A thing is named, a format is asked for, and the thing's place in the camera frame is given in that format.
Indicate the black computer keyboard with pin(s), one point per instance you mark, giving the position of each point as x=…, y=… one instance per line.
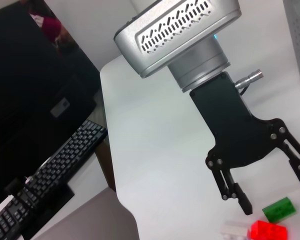
x=60, y=162

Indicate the white toy brick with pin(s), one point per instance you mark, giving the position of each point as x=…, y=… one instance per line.
x=233, y=231

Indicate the green toy brick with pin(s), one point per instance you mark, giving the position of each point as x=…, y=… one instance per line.
x=280, y=209

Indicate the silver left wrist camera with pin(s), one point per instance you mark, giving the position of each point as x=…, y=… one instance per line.
x=170, y=37

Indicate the person in red shirt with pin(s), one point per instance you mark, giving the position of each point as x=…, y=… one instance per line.
x=52, y=27

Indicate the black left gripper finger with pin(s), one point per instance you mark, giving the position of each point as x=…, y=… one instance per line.
x=232, y=187
x=297, y=155

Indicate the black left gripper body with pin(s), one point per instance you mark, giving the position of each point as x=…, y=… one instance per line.
x=230, y=125

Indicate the red toy brick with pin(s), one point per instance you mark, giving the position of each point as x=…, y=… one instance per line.
x=267, y=231

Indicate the black computer monitor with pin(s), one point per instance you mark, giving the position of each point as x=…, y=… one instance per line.
x=27, y=87

